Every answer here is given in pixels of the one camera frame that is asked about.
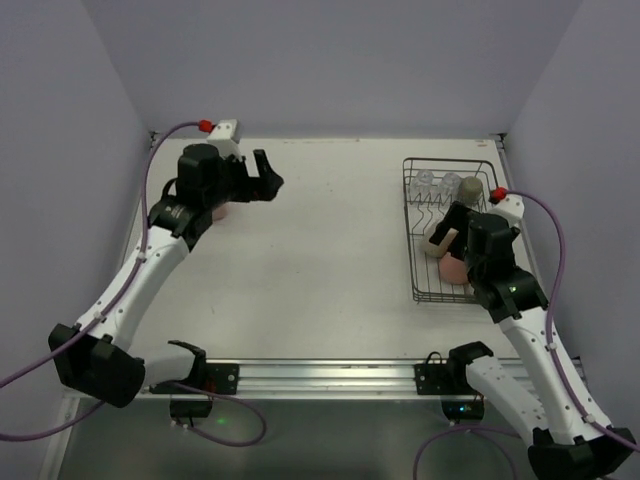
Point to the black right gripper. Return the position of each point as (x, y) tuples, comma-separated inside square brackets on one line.
[(460, 230)]

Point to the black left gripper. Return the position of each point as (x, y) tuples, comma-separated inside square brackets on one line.
[(249, 179)]

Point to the matte pink tumbler cup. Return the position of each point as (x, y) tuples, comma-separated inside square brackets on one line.
[(452, 270)]

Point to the glossy pink handled mug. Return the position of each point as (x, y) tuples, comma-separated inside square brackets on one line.
[(220, 212)]

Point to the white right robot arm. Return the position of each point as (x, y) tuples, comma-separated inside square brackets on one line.
[(567, 435)]

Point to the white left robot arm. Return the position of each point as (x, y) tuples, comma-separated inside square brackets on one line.
[(93, 355)]

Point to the grey-beige speckled cup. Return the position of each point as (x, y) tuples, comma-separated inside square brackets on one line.
[(470, 190)]

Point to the clear glass cup right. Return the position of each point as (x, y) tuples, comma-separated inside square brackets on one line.
[(448, 186)]

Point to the clear glass cup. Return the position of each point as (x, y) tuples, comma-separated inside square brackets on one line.
[(448, 186), (421, 185)]

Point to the clear glass cup left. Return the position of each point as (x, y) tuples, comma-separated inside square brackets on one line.
[(421, 185)]

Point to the black wire dish rack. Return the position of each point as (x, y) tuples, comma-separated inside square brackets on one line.
[(425, 280)]

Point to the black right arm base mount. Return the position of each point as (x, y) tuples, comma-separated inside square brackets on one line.
[(445, 377)]

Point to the aluminium mounting rail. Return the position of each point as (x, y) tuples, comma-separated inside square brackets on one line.
[(300, 379)]

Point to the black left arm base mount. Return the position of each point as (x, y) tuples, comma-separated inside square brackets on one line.
[(220, 378)]

